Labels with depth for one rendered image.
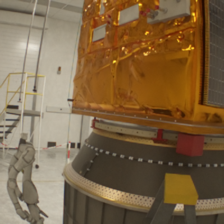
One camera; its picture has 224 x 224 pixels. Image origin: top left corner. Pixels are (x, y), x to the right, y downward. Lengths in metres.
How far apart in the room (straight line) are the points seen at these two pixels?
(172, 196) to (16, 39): 9.05
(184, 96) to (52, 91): 8.58
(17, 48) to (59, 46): 1.80
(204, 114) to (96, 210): 1.15
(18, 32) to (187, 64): 8.55
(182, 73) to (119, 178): 0.94
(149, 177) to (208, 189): 0.50
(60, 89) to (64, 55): 1.38
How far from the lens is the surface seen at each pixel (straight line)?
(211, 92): 1.71
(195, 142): 1.70
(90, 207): 2.19
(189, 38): 1.73
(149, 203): 1.90
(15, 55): 9.60
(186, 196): 1.13
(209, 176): 2.07
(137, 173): 1.99
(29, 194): 2.41
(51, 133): 10.07
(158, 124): 1.87
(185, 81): 1.66
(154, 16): 2.01
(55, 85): 10.03
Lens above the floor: 1.86
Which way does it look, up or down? 2 degrees down
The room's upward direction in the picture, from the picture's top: 6 degrees clockwise
